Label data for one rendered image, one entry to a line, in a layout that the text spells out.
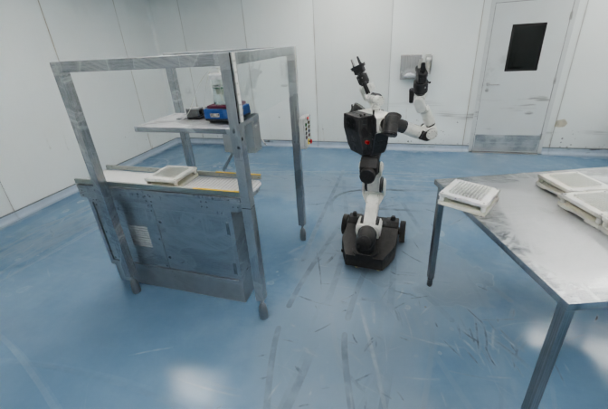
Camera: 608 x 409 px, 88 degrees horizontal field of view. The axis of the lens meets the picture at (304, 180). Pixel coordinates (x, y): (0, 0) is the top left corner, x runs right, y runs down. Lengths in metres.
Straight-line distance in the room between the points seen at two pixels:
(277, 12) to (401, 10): 1.88
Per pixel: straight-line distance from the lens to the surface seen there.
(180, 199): 2.20
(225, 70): 1.67
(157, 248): 2.67
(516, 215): 1.98
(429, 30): 5.35
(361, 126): 2.25
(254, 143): 2.01
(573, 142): 6.09
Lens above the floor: 1.75
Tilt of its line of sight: 24 degrees down
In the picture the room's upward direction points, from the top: 4 degrees counter-clockwise
